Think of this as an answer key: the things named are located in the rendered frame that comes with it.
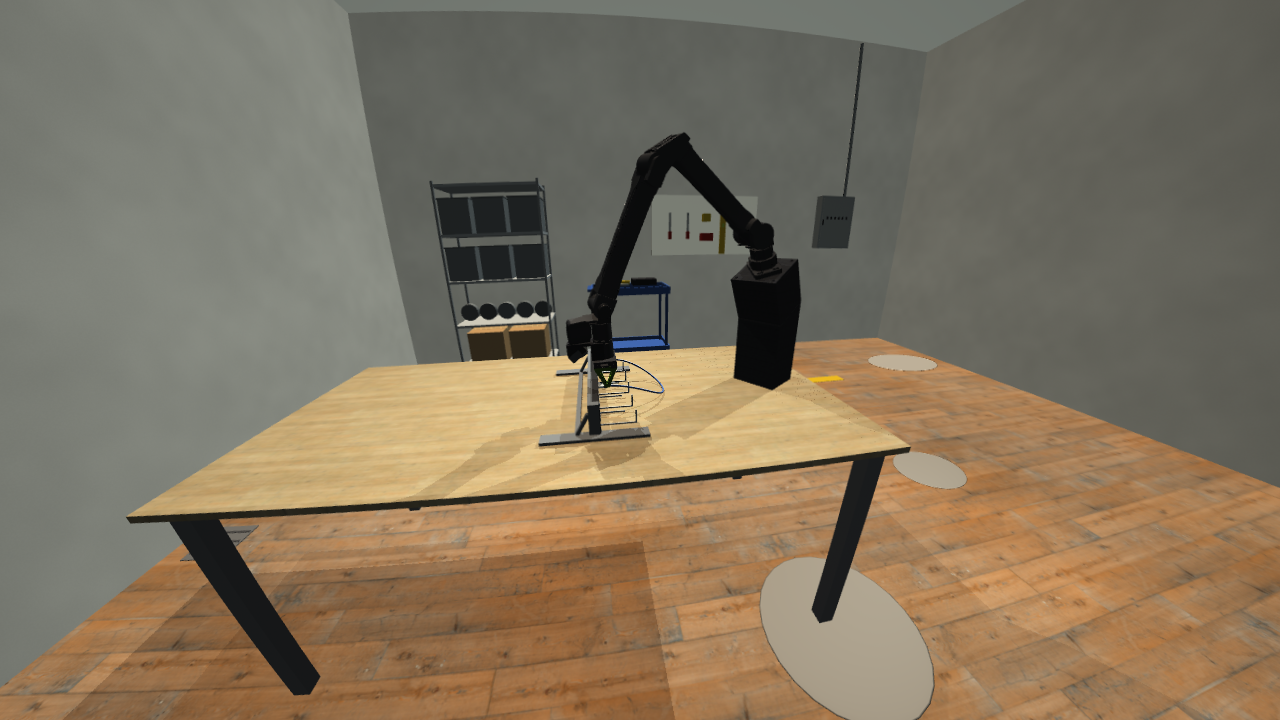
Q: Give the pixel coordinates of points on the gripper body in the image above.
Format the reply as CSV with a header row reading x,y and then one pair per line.
x,y
610,358

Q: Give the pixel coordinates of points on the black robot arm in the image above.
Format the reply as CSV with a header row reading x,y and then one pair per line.
x,y
758,238

